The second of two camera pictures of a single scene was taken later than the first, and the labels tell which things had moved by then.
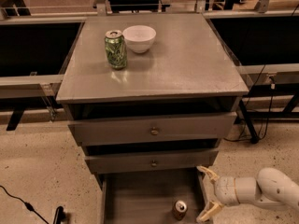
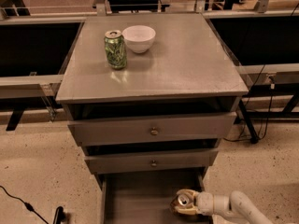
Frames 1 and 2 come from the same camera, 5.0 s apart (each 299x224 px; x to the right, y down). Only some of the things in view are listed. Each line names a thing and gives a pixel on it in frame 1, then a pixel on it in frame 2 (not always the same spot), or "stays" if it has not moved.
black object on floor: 59,215 stays
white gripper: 224,189 → 205,202
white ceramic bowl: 140,38 stays
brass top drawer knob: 154,132 stays
